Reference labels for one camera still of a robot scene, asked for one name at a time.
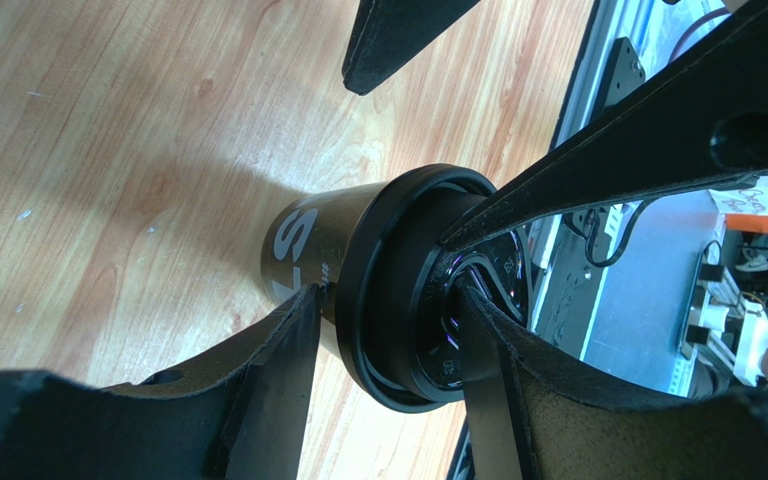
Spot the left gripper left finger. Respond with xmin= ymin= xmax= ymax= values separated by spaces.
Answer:
xmin=0 ymin=285 xmax=321 ymax=479

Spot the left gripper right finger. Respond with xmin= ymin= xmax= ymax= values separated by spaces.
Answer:
xmin=455 ymin=282 xmax=768 ymax=479

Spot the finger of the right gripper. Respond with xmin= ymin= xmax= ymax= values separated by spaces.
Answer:
xmin=341 ymin=0 xmax=478 ymax=96
xmin=440 ymin=1 xmax=768 ymax=251

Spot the single black coffee cup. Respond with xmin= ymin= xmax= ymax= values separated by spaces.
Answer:
xmin=260 ymin=182 xmax=385 ymax=322

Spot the black cup lid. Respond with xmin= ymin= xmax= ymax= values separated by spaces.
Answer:
xmin=335 ymin=164 xmax=532 ymax=414

